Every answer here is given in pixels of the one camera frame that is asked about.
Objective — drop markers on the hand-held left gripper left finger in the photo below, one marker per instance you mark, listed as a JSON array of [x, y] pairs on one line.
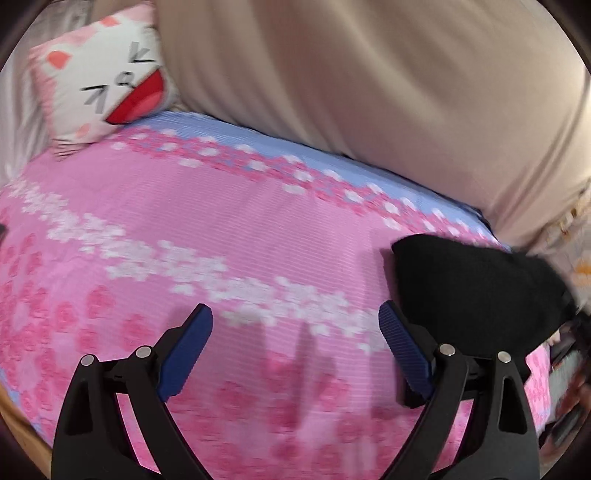
[[184, 350]]

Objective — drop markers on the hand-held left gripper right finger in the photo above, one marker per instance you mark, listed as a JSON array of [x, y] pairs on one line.
[[406, 350]]

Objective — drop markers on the black pants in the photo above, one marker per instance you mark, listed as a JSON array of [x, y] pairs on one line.
[[475, 290]]

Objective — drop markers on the pink floral bed sheet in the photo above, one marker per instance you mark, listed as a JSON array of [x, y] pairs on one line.
[[184, 240]]

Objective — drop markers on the cream floral cloth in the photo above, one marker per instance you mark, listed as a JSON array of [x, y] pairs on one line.
[[568, 240]]

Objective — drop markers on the beige duvet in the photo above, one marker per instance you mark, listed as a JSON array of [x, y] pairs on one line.
[[392, 83]]

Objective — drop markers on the white cat face pillow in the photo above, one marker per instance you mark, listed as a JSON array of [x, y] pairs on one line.
[[99, 78]]

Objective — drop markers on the wooden bed frame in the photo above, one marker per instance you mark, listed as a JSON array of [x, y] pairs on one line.
[[23, 429]]

